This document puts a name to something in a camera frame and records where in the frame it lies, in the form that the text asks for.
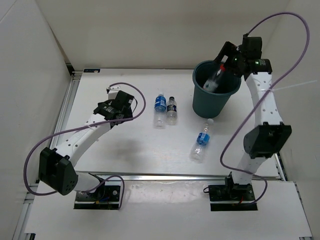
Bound red label water bottle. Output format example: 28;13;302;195
202;63;226;93

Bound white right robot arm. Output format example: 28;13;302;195
208;34;292;202

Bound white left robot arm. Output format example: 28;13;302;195
38;90;134;200

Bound teal plastic bin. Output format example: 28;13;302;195
192;60;241;119

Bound white zip tie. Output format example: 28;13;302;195
271;80;318;92

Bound blue table sticker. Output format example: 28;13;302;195
83;68;101;73

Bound dark label bottle black cap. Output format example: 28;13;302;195
166;96;178;125

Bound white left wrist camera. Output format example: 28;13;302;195
106;85;121;94

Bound aluminium table rail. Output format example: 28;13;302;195
37;72;283;183

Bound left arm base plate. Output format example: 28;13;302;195
73;180;123;210

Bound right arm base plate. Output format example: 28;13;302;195
203;184;258;212

